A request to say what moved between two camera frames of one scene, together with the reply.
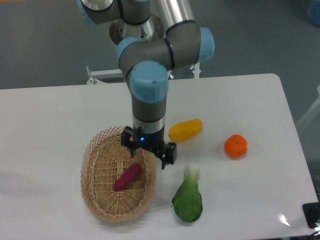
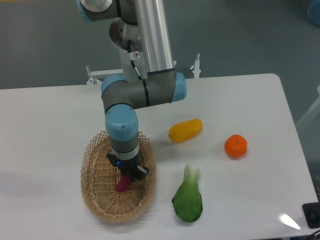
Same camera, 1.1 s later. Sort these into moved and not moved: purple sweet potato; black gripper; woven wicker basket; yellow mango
Moved: black gripper
Not moved: yellow mango; purple sweet potato; woven wicker basket
